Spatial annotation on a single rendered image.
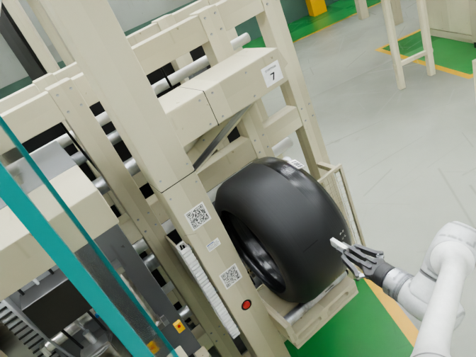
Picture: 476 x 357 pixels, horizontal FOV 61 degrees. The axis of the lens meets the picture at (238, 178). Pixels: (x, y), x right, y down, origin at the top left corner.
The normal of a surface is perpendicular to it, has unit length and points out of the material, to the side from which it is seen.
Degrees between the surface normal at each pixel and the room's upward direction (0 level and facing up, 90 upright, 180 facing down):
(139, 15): 90
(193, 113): 90
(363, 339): 0
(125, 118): 90
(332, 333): 0
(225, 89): 90
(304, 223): 57
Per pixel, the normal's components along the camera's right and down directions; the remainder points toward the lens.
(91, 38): 0.51, 0.25
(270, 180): -0.19, -0.69
